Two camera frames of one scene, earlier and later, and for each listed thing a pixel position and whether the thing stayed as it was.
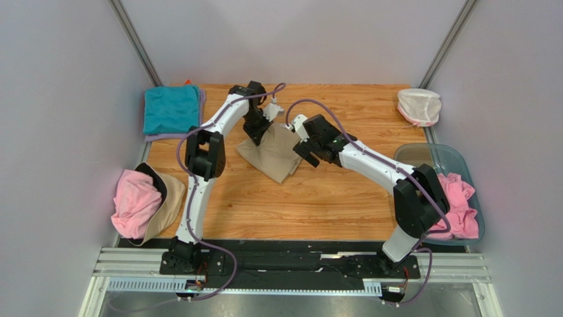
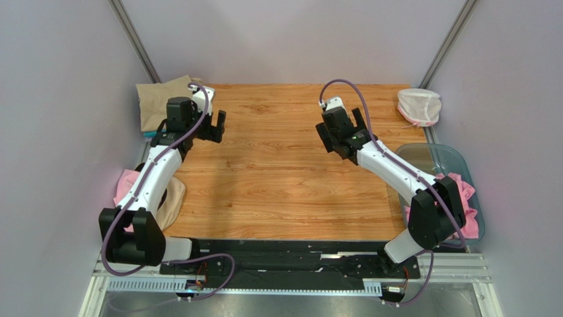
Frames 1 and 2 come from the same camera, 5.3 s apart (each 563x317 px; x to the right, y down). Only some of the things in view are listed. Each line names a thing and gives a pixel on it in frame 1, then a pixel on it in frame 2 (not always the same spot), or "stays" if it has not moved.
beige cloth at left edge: x=172 y=191 stays
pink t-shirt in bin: x=462 y=218 stays
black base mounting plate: x=295 y=259 stays
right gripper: x=306 y=146 to x=336 y=138
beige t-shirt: x=275 y=156 to x=153 y=98
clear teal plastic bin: x=445 y=159 stays
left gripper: x=257 y=134 to x=213 y=133
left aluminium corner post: x=122 y=16 stays
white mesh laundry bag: x=419 y=107 stays
